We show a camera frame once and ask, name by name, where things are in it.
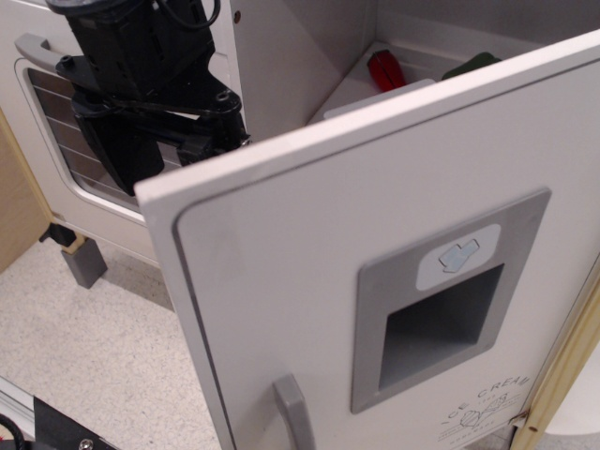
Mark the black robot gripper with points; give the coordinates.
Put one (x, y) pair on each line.
(153, 56)

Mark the white toy fridge door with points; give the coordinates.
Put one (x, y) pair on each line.
(261, 248)

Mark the grey fridge door handle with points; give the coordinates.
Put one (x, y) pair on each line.
(292, 406)

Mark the white toy oven door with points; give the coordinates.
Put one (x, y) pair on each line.
(79, 192)

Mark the grey kitchen leg foot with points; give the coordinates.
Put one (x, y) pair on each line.
(86, 263)

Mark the light wooden left panel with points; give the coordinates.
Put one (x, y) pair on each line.
(25, 215)

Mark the red toy food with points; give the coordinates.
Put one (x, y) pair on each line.
(385, 70)

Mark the grey ice dispenser panel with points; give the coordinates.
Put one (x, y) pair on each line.
(428, 307)

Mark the green toy food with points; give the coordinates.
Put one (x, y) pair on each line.
(481, 60)

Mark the grey oven door handle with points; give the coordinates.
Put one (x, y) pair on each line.
(36, 50)

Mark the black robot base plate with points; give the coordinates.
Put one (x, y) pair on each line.
(59, 431)

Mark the wooden kitchen side post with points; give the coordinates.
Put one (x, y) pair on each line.
(571, 359)

